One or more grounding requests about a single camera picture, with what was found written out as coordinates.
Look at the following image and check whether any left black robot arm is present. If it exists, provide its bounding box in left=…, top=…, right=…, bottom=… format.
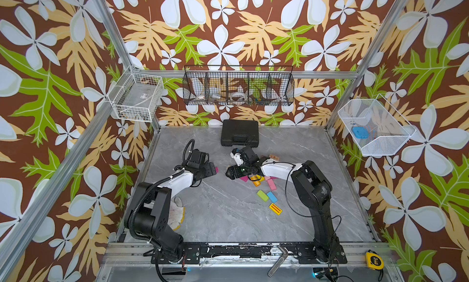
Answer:
left=124, top=149, right=216, bottom=262

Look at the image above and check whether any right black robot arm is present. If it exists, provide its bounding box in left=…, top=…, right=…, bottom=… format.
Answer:
left=225, top=146, right=348, bottom=264

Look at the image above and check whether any orange block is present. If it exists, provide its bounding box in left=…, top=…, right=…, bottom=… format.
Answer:
left=251, top=178, right=261, bottom=187

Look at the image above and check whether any pink block lower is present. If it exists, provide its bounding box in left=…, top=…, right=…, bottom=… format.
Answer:
left=266, top=178, right=277, bottom=191

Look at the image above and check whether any green block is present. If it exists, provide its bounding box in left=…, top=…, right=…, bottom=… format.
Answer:
left=256, top=190, right=269, bottom=202

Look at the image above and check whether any black plastic tool case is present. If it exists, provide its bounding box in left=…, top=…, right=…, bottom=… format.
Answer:
left=221, top=119, right=260, bottom=148

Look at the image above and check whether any blue block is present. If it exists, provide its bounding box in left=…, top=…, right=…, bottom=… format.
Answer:
left=267, top=192, right=278, bottom=203

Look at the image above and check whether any yellow red striped block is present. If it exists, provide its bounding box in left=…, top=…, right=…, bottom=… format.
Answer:
left=269, top=203, right=282, bottom=216

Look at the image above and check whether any white work glove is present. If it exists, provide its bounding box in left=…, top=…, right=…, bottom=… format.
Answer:
left=168, top=196, right=185, bottom=231

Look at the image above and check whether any blue object in basket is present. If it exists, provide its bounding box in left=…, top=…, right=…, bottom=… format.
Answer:
left=352, top=126, right=370, bottom=140

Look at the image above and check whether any white mesh basket right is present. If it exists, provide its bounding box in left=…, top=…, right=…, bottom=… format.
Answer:
left=338, top=95, right=416, bottom=157

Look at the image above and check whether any yellow tape measure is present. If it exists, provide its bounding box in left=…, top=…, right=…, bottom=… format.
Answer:
left=365, top=250, right=385, bottom=271

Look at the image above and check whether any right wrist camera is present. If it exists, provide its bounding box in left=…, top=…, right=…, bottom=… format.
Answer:
left=230, top=151, right=244, bottom=166

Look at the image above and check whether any black wire basket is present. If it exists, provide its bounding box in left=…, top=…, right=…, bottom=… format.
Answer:
left=181, top=65, right=295, bottom=106

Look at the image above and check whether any white wire basket left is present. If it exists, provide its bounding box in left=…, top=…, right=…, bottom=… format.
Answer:
left=108, top=68, right=165, bottom=123

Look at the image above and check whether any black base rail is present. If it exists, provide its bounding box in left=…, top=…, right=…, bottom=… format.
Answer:
left=144, top=242, right=348, bottom=266

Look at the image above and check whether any grey metal bracket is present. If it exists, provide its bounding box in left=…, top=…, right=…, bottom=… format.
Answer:
left=267, top=245, right=289, bottom=278

